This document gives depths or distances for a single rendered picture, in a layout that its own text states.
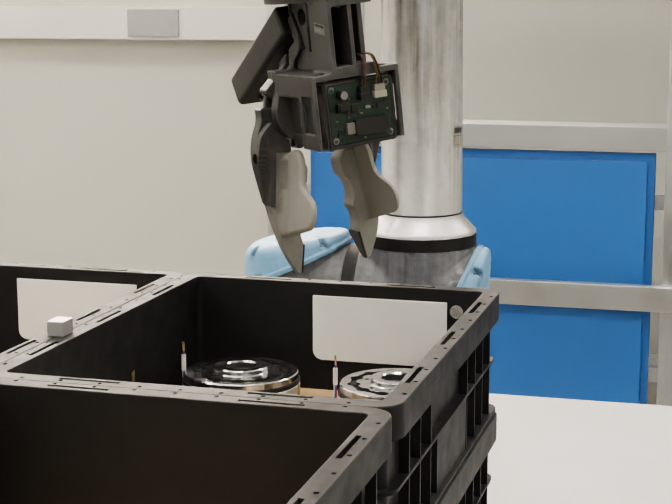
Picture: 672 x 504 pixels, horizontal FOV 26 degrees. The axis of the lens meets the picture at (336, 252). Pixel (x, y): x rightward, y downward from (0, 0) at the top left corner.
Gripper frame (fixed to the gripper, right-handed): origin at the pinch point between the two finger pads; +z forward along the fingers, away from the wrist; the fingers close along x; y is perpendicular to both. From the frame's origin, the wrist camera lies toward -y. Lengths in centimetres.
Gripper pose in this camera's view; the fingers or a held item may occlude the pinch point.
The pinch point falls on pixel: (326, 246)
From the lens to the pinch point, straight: 110.7
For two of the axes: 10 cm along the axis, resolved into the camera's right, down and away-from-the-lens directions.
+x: 8.7, -2.0, 4.6
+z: 1.0, 9.7, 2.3
